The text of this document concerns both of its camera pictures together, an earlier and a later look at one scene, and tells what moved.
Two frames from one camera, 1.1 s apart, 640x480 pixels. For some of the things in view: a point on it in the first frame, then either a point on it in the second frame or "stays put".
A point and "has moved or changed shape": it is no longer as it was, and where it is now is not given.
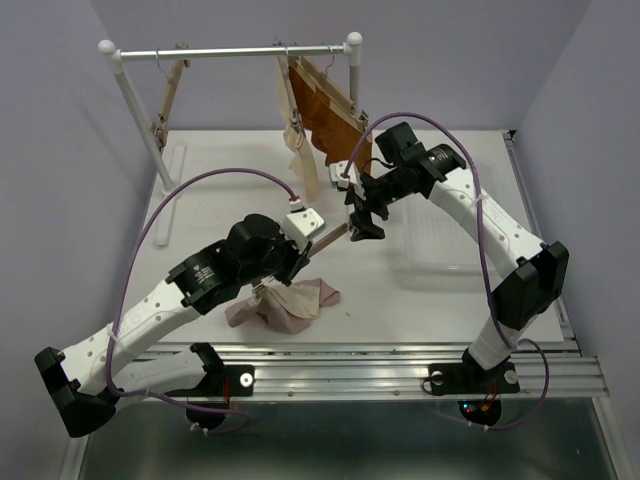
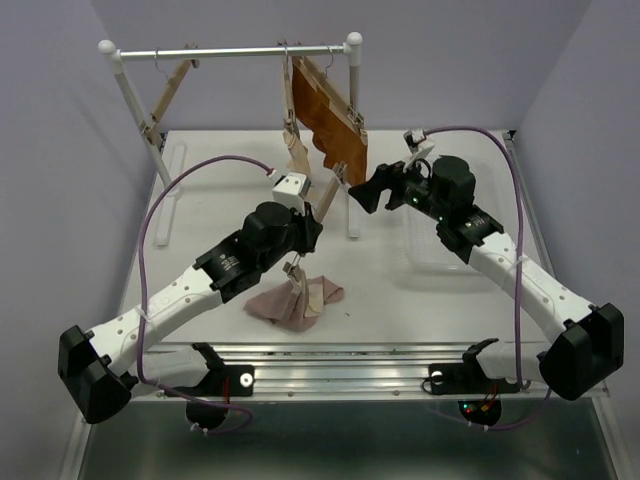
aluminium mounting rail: x=292 y=370 stays put
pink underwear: x=240 y=312 has moved or changed shape
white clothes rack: x=170 y=181 stays put
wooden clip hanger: x=259 y=284 -> x=338 y=171
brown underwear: x=329 y=127 stays put
